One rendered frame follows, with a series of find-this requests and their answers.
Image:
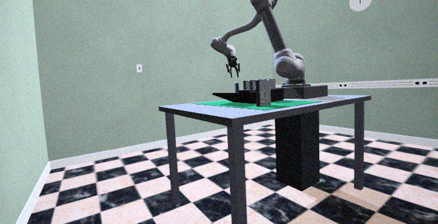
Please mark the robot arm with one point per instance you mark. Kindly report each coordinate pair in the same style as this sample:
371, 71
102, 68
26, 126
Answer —
287, 67

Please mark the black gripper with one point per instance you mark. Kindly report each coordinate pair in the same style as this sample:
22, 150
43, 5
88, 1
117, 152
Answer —
233, 64

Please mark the green flat mat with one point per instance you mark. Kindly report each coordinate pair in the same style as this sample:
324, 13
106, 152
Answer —
274, 105

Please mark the status display screen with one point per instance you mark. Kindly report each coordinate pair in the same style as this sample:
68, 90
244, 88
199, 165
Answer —
234, 97

